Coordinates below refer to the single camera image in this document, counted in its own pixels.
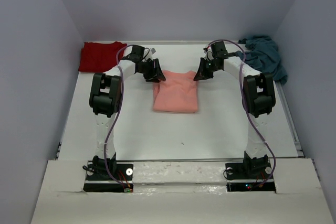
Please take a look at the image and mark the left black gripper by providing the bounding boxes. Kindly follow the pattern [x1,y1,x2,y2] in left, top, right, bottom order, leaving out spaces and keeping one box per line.
[138,59,166,83]

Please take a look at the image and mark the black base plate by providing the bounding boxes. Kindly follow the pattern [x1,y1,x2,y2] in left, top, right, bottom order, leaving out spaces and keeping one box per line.
[82,163,134,193]
[223,163,276,193]

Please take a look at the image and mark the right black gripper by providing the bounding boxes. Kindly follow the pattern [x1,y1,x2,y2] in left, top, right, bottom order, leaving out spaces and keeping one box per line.
[194,57,221,81]

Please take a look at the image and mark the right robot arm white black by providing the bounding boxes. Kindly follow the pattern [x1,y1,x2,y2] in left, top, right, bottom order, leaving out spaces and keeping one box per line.
[194,40,276,183]

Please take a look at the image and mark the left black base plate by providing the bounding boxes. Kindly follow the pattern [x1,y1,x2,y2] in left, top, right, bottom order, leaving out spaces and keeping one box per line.
[82,163,134,193]

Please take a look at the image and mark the pink t shirt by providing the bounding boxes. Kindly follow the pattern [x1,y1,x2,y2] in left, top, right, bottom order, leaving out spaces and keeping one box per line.
[153,70,198,113]

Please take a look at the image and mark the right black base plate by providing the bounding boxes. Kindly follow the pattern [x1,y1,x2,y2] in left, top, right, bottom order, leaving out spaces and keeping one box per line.
[223,163,276,193]

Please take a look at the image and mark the blue crumpled t shirt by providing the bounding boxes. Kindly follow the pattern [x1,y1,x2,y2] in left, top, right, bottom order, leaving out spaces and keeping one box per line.
[238,35,288,85]

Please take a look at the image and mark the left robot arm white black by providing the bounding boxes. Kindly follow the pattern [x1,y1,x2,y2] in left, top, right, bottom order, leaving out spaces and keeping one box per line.
[89,45,166,182]

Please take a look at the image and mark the red folded t shirt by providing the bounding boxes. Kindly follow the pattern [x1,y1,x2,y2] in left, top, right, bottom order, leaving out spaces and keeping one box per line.
[78,41,127,73]

